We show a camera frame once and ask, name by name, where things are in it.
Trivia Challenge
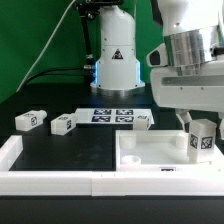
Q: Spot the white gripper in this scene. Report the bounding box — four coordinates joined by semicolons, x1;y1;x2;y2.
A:
151;67;224;140

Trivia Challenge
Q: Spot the white square table top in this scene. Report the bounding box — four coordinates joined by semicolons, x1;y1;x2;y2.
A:
115;130;224;172

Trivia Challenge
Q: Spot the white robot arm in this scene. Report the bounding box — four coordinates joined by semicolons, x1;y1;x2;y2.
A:
91;0;224;139

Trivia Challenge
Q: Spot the white sheet with markers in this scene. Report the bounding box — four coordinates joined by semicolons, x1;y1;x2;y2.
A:
75;108;154;124

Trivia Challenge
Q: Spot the black stand pole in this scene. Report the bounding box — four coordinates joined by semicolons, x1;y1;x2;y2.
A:
72;0;124;66

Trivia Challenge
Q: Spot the white U-shaped fence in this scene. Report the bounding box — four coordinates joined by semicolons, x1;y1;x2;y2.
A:
0;136;224;196

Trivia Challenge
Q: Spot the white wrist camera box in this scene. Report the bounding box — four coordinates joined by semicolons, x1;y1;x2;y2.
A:
146;43;168;67

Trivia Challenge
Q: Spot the black cable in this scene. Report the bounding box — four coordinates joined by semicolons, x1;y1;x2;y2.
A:
18;67;94;93

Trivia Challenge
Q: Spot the white cable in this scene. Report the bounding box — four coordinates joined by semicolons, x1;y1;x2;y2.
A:
15;0;78;93

